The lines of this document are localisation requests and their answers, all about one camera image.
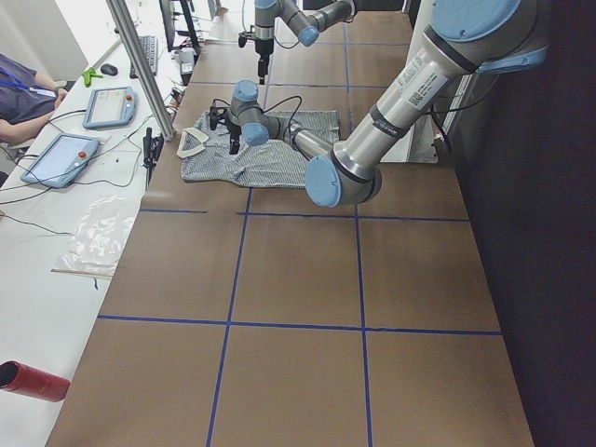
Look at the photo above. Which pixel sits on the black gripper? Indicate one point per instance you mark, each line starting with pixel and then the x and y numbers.
pixel 264 54
pixel 234 135

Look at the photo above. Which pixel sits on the navy white striped polo shirt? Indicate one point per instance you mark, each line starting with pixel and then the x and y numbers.
pixel 273 164

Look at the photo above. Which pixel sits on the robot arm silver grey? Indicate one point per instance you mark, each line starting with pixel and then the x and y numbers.
pixel 463 37
pixel 306 27

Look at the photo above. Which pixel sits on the black spare gripper tool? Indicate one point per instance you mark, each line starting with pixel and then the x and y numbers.
pixel 152 147

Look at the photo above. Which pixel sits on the black monitor stand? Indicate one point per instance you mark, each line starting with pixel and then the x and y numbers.
pixel 179 23

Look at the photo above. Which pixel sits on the black keyboard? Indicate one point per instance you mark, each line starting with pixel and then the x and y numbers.
pixel 149 46

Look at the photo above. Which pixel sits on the far blue teach pendant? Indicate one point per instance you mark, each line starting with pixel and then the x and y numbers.
pixel 110 108

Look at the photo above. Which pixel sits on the blue teach pendant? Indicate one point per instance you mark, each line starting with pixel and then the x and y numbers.
pixel 110 108
pixel 62 161

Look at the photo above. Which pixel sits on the black computer mouse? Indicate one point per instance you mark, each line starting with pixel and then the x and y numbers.
pixel 109 69

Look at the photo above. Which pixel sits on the green clamp tool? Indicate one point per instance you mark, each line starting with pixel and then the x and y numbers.
pixel 89 75

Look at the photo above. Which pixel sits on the clear plastic bag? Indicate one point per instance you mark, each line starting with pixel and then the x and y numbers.
pixel 100 237

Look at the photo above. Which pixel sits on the near blue teach pendant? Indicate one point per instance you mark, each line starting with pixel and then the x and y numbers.
pixel 62 161

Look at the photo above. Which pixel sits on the seated person in blue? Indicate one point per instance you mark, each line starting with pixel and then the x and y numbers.
pixel 28 101

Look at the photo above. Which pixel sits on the red cylinder bottle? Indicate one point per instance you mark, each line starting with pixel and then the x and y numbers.
pixel 31 382

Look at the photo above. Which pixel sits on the aluminium frame post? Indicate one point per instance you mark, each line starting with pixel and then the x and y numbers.
pixel 131 42

